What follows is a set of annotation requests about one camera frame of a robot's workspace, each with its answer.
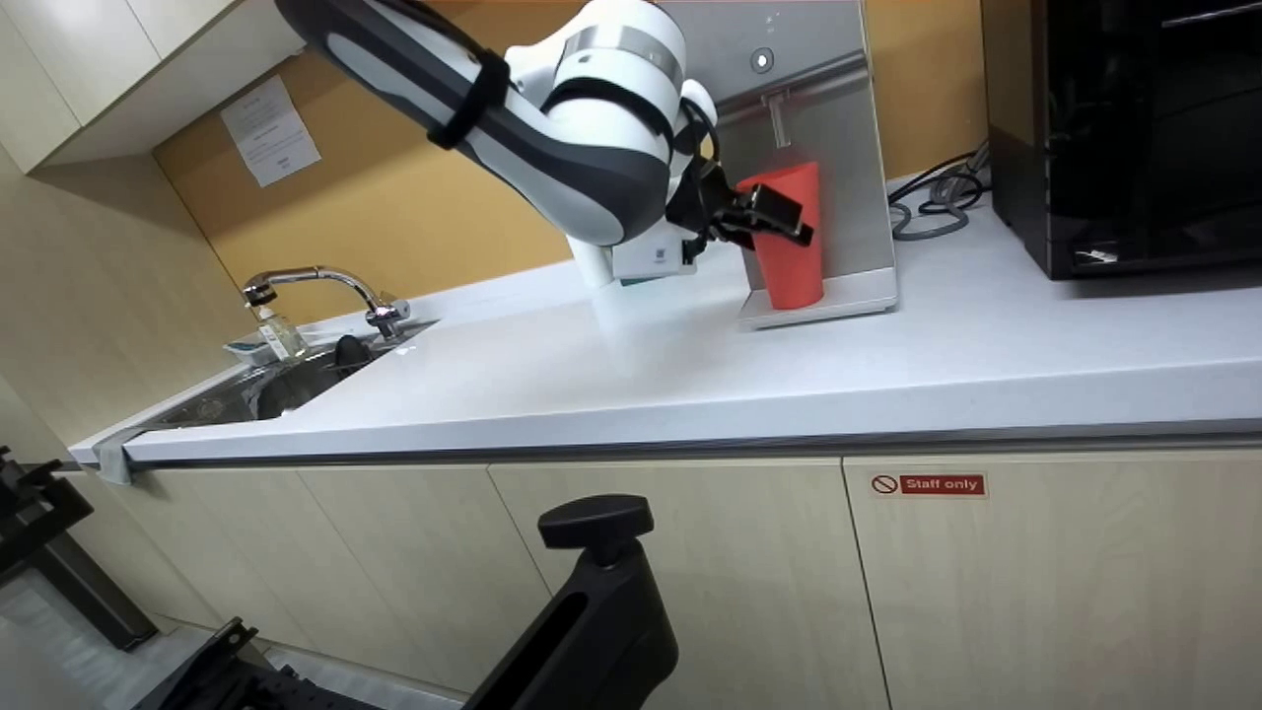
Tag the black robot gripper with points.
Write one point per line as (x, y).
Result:
(710, 206)

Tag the red plastic cup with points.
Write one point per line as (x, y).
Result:
(790, 265)

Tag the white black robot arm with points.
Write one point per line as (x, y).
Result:
(597, 127)

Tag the red warning sticker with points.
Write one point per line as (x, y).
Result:
(928, 485)

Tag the black microwave oven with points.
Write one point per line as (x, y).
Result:
(1125, 137)

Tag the chrome sink faucet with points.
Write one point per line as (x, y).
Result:
(326, 291)

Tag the black office chair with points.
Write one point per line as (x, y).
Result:
(601, 641)

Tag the beige lower cabinet doors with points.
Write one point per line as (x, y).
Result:
(1076, 582)

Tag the white paper notice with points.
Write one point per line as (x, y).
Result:
(271, 132)

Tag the stainless steel sink basin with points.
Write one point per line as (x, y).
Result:
(273, 390)

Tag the beige upper cabinet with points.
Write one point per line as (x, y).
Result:
(88, 80)

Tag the black sponge in wire rack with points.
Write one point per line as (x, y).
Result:
(351, 354)

